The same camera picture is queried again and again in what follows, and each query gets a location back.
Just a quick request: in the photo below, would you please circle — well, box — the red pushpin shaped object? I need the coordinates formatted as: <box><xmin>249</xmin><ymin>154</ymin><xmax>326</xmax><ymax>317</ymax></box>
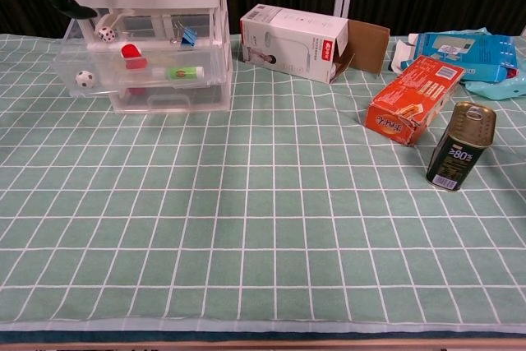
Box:
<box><xmin>120</xmin><ymin>42</ymin><xmax>149</xmax><ymax>71</ymax></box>

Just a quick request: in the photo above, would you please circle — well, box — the clear drawer with small items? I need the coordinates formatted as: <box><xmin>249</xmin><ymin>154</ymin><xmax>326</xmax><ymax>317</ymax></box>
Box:
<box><xmin>51</xmin><ymin>17</ymin><xmax>225</xmax><ymax>98</ymax></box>

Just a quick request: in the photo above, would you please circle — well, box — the small white plastic piece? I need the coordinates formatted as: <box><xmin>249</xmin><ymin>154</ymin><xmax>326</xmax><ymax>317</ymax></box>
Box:
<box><xmin>96</xmin><ymin>11</ymin><xmax>135</xmax><ymax>30</ymax></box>

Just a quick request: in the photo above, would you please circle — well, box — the small soccer ball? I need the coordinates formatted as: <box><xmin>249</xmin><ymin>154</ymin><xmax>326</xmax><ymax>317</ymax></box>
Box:
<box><xmin>75</xmin><ymin>70</ymin><xmax>96</xmax><ymax>89</ymax></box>

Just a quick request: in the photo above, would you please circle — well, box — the blue binder clip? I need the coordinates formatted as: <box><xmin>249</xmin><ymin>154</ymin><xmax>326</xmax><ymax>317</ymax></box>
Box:
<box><xmin>169</xmin><ymin>21</ymin><xmax>199</xmax><ymax>48</ymax></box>

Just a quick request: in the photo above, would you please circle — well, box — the green glue stick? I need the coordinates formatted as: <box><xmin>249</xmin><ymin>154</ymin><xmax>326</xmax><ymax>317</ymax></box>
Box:
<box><xmin>150</xmin><ymin>66</ymin><xmax>205</xmax><ymax>81</ymax></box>

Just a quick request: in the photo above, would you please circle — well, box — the white lamp carton box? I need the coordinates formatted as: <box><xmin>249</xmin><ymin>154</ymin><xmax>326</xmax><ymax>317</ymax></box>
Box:
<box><xmin>239</xmin><ymin>3</ymin><xmax>390</xmax><ymax>85</ymax></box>

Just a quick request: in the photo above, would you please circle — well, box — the green checkered tablecloth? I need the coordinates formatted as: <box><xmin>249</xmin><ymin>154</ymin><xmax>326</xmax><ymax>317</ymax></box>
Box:
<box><xmin>0</xmin><ymin>32</ymin><xmax>526</xmax><ymax>334</ymax></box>

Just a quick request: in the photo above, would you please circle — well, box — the orange carton box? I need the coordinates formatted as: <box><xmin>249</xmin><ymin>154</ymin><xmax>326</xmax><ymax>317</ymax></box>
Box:
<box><xmin>364</xmin><ymin>54</ymin><xmax>468</xmax><ymax>148</ymax></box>

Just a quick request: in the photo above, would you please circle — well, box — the blue scale carton box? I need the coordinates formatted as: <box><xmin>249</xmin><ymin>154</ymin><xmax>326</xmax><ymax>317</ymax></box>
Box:
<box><xmin>388</xmin><ymin>32</ymin><xmax>519</xmax><ymax>83</ymax></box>

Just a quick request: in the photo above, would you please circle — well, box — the dark olive oil tin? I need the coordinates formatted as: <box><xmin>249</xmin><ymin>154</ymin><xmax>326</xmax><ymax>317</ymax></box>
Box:
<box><xmin>426</xmin><ymin>100</ymin><xmax>497</xmax><ymax>193</ymax></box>

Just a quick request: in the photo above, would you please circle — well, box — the light blue plastic bag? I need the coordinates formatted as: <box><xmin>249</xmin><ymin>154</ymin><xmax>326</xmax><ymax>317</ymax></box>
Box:
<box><xmin>410</xmin><ymin>26</ymin><xmax>526</xmax><ymax>101</ymax></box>

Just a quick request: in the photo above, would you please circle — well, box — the clear drawer with handle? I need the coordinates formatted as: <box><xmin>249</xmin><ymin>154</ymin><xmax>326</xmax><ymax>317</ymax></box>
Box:
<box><xmin>108</xmin><ymin>79</ymin><xmax>232</xmax><ymax>115</ymax></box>

